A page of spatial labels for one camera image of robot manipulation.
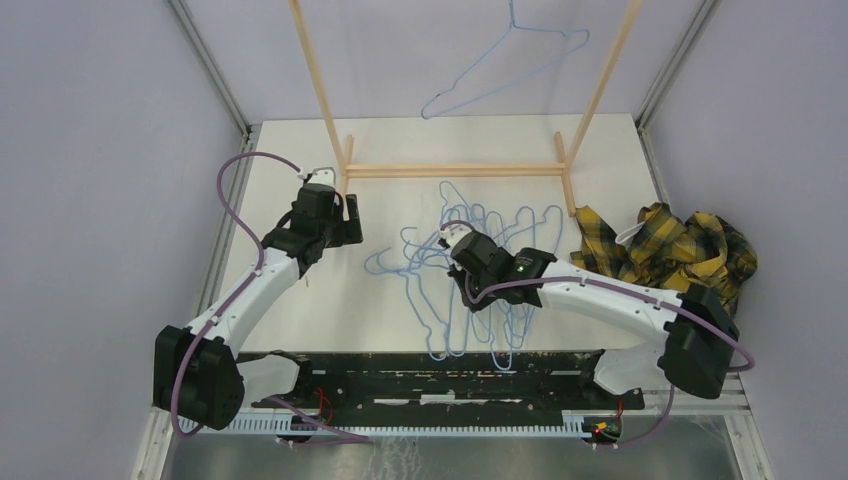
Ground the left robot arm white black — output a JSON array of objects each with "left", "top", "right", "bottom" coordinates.
[{"left": 153, "top": 183, "right": 363, "bottom": 435}]

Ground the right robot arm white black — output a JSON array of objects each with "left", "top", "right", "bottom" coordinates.
[{"left": 438, "top": 224, "right": 740, "bottom": 400}]

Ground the yellow black plaid shirt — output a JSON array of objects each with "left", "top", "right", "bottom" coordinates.
[{"left": 570, "top": 202, "right": 758, "bottom": 318}]

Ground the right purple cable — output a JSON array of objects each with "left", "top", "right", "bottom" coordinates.
[{"left": 439, "top": 219, "right": 757, "bottom": 449}]

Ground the purple cable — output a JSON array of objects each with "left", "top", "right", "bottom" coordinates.
[
  {"left": 439, "top": 219, "right": 757, "bottom": 449},
  {"left": 169, "top": 150, "right": 371, "bottom": 446}
]

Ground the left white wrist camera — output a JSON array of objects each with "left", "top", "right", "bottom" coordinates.
[{"left": 298, "top": 166, "right": 337, "bottom": 189}]

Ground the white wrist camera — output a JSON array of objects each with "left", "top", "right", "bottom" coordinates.
[
  {"left": 438, "top": 227, "right": 468, "bottom": 251},
  {"left": 298, "top": 166, "right": 337, "bottom": 189}
]

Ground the blue wire hanger on table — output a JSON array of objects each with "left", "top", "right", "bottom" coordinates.
[{"left": 364, "top": 225, "right": 478, "bottom": 363}]

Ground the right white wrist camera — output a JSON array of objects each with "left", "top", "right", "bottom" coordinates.
[{"left": 438, "top": 227, "right": 468, "bottom": 251}]

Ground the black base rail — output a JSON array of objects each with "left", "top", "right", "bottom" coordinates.
[{"left": 282, "top": 351, "right": 645, "bottom": 428}]

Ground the wooden hanger rack frame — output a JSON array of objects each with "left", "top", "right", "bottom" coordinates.
[{"left": 288, "top": 0, "right": 643, "bottom": 216}]

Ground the white slotted cable duct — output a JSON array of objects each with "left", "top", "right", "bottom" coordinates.
[{"left": 199, "top": 410, "right": 599, "bottom": 439}]

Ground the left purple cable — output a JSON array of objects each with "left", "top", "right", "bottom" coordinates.
[{"left": 169, "top": 150, "right": 371, "bottom": 446}]

